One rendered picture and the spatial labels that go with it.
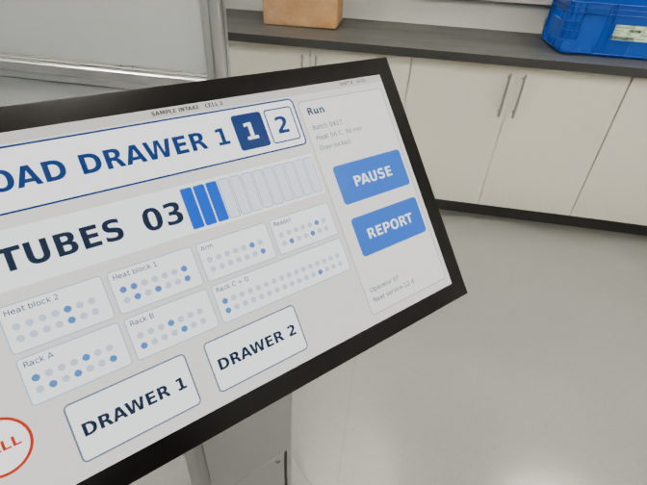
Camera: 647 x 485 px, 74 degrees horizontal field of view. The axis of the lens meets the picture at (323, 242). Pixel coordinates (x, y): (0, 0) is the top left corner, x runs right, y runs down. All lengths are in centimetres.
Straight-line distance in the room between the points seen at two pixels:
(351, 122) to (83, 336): 34
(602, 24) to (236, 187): 228
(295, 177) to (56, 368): 26
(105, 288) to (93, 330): 3
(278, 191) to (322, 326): 14
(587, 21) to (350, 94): 208
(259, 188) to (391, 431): 123
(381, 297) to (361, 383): 117
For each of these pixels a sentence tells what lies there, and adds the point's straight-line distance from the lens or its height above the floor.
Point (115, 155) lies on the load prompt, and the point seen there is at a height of 116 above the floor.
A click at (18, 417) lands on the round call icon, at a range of 40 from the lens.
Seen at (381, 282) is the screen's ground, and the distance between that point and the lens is 48.
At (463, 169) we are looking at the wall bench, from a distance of 250.
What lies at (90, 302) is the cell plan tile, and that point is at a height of 107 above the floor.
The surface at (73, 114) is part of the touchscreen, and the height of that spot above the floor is 119.
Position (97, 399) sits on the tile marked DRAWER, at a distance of 39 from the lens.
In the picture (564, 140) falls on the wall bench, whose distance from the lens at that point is 253.
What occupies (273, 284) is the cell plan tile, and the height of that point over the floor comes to 104.
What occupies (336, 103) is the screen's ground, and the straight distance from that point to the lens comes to 50.
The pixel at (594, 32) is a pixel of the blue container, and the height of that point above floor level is 100.
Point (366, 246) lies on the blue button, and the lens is 47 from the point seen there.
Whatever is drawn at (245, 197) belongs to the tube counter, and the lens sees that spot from 42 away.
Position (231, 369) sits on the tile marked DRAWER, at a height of 100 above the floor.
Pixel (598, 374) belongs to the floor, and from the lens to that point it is 201.
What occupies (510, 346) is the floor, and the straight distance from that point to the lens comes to 193.
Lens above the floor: 132
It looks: 36 degrees down
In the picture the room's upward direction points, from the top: 3 degrees clockwise
